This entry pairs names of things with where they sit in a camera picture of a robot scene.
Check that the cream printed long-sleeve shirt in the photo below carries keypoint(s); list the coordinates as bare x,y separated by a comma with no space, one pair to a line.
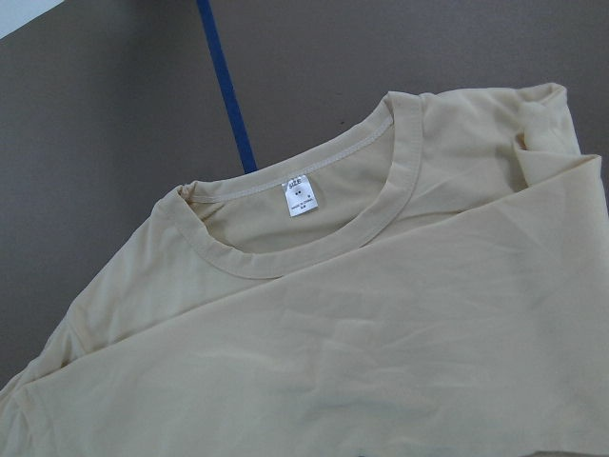
432,282

